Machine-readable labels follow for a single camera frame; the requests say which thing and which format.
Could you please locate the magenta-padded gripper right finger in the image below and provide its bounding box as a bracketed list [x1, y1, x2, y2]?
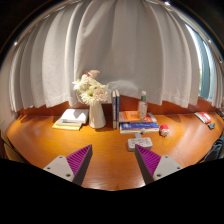
[134, 144, 183, 185]

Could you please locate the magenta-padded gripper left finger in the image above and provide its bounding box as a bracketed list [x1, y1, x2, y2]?
[43, 144, 94, 187]

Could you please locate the red and white charger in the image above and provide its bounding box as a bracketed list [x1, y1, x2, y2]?
[159, 123, 170, 137]

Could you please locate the white power strip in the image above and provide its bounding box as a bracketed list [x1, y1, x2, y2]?
[127, 136, 154, 152]

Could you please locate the yellow book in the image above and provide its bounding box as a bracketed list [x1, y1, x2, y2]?
[51, 119, 83, 131]

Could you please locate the flat blue book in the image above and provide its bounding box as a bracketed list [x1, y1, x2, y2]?
[119, 121, 160, 134]

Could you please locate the white book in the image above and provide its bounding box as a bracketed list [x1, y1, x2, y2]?
[60, 108, 90, 125]

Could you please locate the dark bag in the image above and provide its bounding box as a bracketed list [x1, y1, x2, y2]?
[203, 131, 224, 163]

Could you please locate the white vase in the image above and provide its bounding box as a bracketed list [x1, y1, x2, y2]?
[88, 101, 107, 130]

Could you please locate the clear bottle with green label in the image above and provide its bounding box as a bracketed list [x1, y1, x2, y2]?
[137, 90, 149, 120]

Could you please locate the red booklet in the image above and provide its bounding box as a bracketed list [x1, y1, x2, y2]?
[194, 111, 213, 125]

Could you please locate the upright dark grey book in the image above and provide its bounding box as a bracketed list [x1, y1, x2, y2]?
[111, 89, 117, 130]

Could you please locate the white and pink flower bouquet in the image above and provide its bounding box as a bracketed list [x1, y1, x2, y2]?
[72, 69, 109, 107]

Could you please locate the white curtain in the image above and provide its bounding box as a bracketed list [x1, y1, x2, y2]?
[8, 0, 224, 113]

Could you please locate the white power strip cable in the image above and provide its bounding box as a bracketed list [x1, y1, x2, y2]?
[131, 128, 146, 139]

